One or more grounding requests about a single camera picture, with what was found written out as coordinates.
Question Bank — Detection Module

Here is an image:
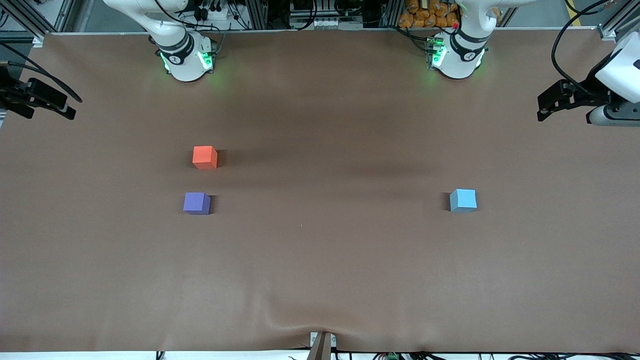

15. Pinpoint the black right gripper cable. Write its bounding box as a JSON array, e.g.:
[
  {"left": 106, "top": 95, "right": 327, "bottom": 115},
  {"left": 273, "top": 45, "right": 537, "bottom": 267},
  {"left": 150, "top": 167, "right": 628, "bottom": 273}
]
[{"left": 0, "top": 42, "right": 84, "bottom": 104}]

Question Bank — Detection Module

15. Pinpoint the white power strip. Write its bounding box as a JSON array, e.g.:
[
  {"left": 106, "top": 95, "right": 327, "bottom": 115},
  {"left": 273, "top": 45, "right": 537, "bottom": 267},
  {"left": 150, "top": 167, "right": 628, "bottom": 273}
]
[{"left": 196, "top": 4, "right": 237, "bottom": 22}]

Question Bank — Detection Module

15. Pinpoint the light blue foam block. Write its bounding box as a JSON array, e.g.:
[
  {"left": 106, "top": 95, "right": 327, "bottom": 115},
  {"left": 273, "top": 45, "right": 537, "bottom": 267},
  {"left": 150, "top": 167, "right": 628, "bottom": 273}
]
[{"left": 449, "top": 188, "right": 478, "bottom": 214}]

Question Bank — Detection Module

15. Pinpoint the pile of orange toys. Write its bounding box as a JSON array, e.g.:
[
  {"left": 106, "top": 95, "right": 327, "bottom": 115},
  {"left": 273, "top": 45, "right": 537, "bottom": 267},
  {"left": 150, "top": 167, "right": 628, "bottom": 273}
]
[{"left": 398, "top": 0, "right": 462, "bottom": 30}]

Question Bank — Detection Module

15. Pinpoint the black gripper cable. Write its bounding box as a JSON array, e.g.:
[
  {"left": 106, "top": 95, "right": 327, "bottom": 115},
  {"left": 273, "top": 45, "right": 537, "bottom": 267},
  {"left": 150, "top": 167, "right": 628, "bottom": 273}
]
[
  {"left": 0, "top": 42, "right": 84, "bottom": 104},
  {"left": 551, "top": 0, "right": 612, "bottom": 97}
]

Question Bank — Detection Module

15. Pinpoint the brown table cover sheet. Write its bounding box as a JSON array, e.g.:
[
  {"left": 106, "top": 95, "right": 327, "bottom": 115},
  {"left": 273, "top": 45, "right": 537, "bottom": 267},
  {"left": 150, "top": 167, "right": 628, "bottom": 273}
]
[{"left": 0, "top": 27, "right": 640, "bottom": 354}]

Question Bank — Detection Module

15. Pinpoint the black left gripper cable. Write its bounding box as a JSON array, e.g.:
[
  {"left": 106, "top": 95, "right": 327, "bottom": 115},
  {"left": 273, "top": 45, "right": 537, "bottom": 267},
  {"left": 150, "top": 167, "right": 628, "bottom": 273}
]
[{"left": 551, "top": 0, "right": 612, "bottom": 97}]

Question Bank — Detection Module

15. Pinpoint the aluminium frame post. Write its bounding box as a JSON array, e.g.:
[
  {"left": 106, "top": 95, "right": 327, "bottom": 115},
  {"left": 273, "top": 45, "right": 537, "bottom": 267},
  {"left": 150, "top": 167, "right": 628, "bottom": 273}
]
[
  {"left": 597, "top": 0, "right": 640, "bottom": 42},
  {"left": 0, "top": 0, "right": 77, "bottom": 47}
]

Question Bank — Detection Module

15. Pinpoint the brown camera mount bracket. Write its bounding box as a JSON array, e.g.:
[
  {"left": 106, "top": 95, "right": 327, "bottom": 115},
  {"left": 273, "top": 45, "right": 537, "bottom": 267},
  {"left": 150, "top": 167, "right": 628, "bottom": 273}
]
[{"left": 307, "top": 331, "right": 337, "bottom": 360}]

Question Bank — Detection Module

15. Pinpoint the grey electronics box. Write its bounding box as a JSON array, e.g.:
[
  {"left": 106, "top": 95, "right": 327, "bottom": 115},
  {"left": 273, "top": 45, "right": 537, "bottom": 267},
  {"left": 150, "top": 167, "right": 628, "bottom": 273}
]
[{"left": 289, "top": 0, "right": 347, "bottom": 30}]

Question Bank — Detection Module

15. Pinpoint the purple foam block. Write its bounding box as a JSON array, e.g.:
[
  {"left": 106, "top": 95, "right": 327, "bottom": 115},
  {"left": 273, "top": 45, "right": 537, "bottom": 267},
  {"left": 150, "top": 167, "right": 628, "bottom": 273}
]
[{"left": 182, "top": 192, "right": 211, "bottom": 216}]

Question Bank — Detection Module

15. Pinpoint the orange foam block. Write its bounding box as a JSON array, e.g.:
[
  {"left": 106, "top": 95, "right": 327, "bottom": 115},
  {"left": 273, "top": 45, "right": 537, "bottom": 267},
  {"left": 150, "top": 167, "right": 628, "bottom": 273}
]
[{"left": 192, "top": 145, "right": 219, "bottom": 170}]

